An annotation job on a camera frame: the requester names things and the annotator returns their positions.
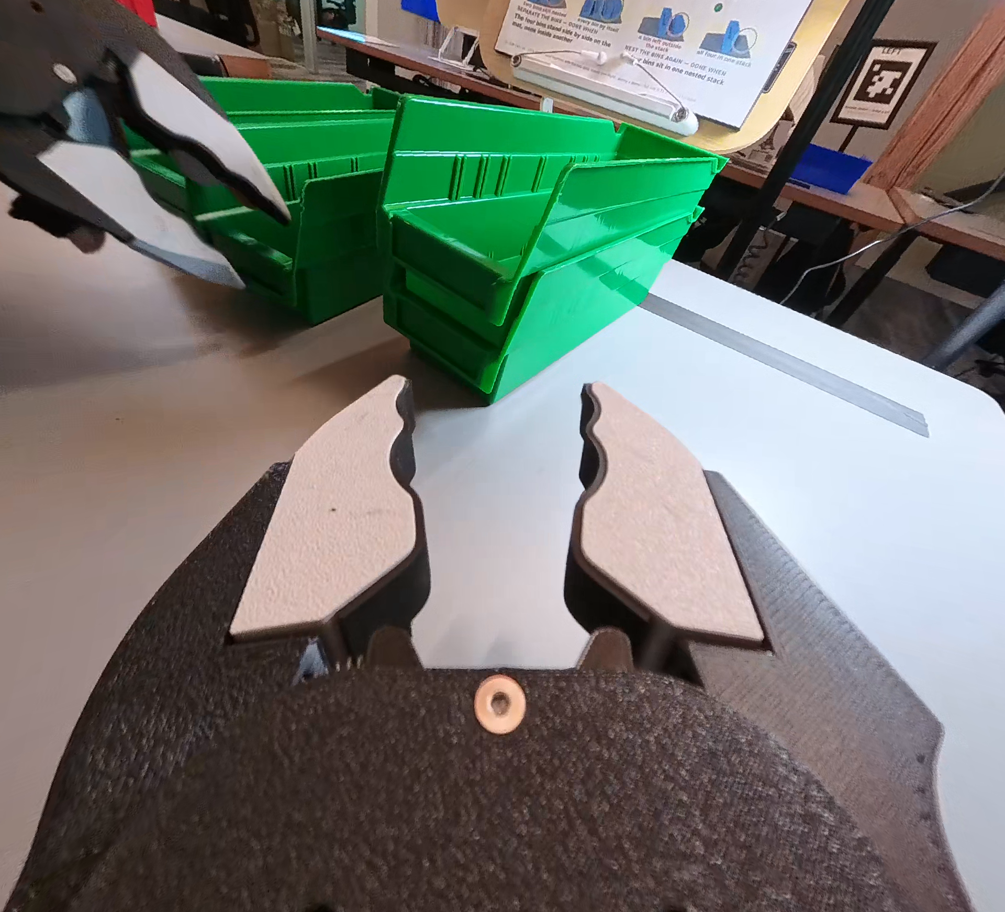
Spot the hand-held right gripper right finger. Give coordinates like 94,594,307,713
564,381,768,670

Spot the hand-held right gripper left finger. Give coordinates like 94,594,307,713
228,375,431,663

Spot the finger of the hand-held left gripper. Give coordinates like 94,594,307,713
116,50,294,226
35,141,248,291

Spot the white desk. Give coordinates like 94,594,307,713
0,185,1005,912

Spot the grey tape strip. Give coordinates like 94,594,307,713
642,293,930,439

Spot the black tripod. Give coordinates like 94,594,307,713
716,0,956,277

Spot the framed marker sign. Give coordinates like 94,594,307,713
831,39,939,131

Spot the wooden frame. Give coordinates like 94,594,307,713
864,5,1005,218

